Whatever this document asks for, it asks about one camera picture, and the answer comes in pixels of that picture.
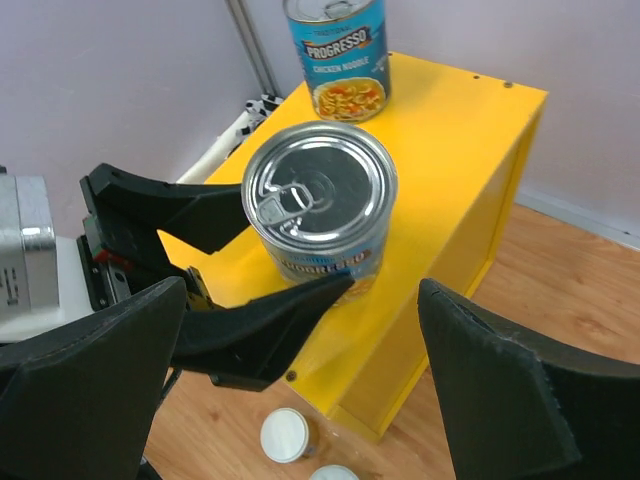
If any yellow wooden cabinet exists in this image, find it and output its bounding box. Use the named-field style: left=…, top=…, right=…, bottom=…
left=157, top=52, right=549, bottom=444

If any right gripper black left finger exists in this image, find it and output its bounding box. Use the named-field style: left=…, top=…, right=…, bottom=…
left=1, top=277, right=186, bottom=479

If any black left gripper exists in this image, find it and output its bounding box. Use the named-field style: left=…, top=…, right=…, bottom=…
left=77, top=163, right=354, bottom=392

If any blue Progresso soup can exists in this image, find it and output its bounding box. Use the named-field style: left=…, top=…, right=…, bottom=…
left=283, top=0, right=391, bottom=123
left=241, top=121, right=398, bottom=303

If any yellow-green can clear lid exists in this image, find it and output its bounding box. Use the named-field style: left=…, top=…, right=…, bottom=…
left=309, top=464, right=359, bottom=480

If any small yellow white-lid can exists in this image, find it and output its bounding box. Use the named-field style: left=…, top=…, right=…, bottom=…
left=260, top=407, right=319, bottom=464

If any cream white cloth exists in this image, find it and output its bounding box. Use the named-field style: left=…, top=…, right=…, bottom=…
left=177, top=112, right=264, bottom=184

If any black white striped cloth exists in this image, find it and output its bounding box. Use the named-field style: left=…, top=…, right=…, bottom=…
left=236, top=94, right=284, bottom=139

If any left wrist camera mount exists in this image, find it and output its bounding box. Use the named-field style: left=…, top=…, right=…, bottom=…
left=1, top=170, right=93, bottom=344

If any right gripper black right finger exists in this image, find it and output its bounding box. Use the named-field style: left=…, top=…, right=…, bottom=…
left=418, top=279, right=639, bottom=479

